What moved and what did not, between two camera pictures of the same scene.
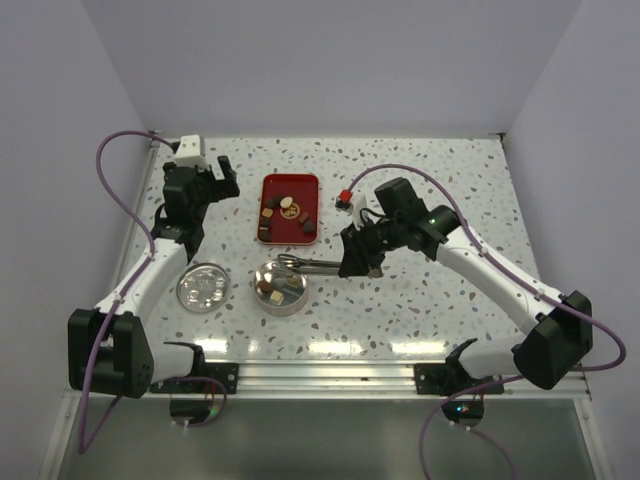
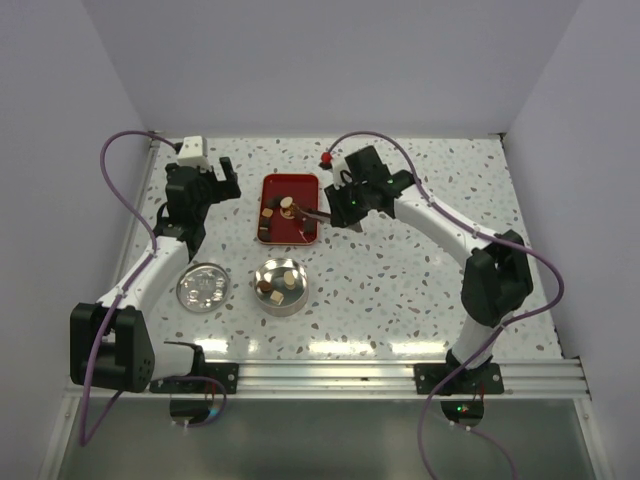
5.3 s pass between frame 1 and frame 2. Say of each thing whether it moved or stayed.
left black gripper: stayed
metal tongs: moved
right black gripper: moved
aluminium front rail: stayed
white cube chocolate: stayed
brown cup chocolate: stayed
